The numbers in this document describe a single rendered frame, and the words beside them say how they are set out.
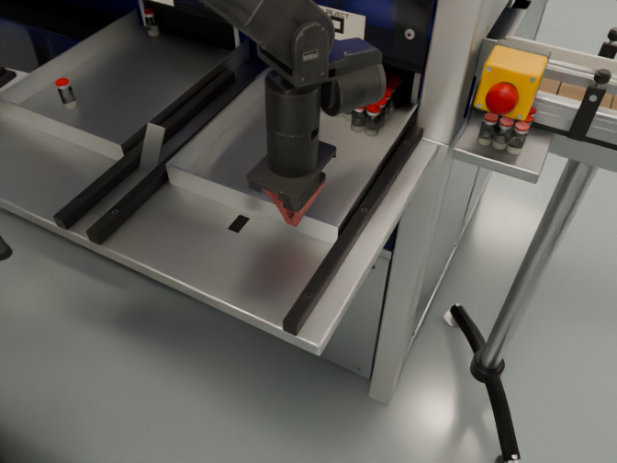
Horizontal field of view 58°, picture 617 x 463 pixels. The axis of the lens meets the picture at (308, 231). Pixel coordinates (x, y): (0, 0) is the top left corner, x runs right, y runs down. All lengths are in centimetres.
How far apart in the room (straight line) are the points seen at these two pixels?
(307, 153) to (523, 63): 33
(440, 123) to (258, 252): 34
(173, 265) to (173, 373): 96
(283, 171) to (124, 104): 44
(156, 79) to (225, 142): 22
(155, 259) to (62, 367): 107
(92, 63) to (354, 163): 53
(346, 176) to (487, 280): 114
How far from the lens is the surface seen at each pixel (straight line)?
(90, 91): 103
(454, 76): 81
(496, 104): 77
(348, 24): 83
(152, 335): 172
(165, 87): 100
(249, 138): 86
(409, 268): 108
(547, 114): 93
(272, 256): 69
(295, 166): 60
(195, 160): 83
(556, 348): 179
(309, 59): 52
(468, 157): 87
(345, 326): 134
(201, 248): 71
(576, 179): 104
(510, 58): 80
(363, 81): 59
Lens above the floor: 141
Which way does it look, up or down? 47 degrees down
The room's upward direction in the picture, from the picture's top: straight up
